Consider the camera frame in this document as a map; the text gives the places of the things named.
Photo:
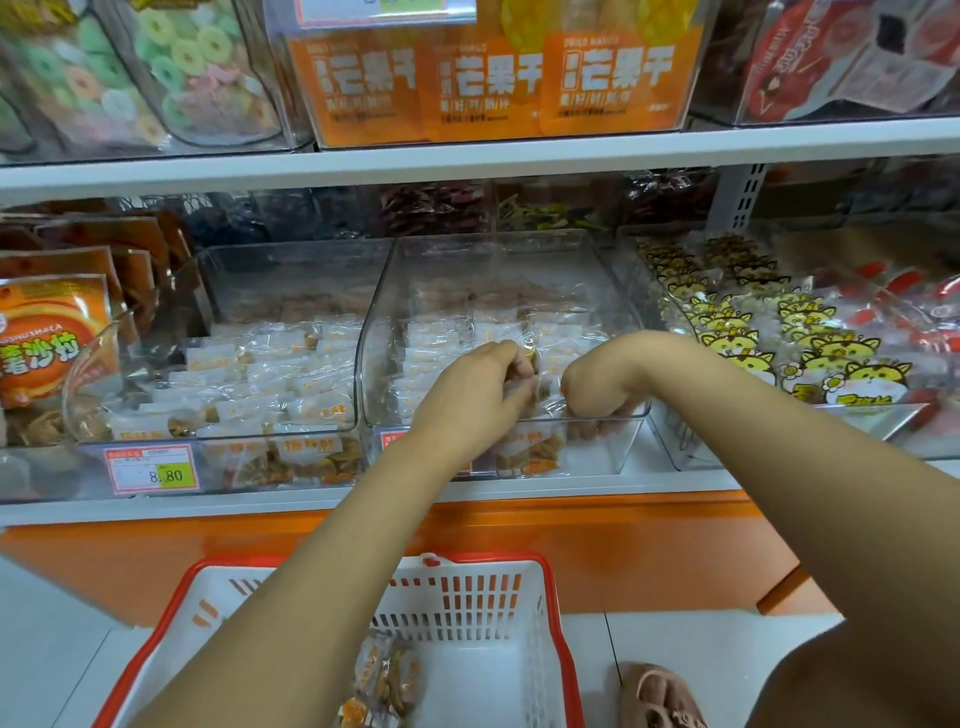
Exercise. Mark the person's right hand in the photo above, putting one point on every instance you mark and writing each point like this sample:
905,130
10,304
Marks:
608,378

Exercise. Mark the person's left hand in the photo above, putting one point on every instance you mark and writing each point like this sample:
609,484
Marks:
473,405

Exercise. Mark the white red-rimmed shopping basket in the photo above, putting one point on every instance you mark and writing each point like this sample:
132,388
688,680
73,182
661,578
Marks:
510,615

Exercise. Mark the white snack shelf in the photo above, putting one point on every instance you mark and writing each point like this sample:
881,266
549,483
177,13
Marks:
450,158

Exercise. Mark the pile of small brown snacks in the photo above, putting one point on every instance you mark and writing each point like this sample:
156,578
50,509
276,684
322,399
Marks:
375,683

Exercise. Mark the stack of orange packets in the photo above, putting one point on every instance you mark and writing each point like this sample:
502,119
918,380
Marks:
53,323

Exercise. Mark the person's right forearm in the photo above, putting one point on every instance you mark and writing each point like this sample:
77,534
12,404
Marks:
810,495

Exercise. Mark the person's left forearm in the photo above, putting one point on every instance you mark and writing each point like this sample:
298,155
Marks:
285,615

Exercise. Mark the yellow hamster snack packets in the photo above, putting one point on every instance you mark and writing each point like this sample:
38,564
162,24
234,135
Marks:
765,323

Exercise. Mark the orange shelf base panel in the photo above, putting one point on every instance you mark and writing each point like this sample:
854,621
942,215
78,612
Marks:
630,548

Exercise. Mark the orange label snack bag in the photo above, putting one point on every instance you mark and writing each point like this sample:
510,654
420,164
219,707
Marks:
488,87
360,90
623,78

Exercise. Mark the person's right leg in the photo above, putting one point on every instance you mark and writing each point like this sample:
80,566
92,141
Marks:
870,675

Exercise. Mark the row of red snack bags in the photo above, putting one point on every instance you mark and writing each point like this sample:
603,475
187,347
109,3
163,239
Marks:
855,60

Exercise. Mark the white yellow price tag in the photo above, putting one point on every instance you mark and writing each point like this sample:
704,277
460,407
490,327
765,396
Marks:
393,440
152,470
383,9

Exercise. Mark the pink clog sandal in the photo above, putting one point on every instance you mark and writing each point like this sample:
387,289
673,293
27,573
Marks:
660,698

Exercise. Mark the white koala candy bag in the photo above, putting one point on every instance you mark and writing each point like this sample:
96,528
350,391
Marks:
68,83
203,68

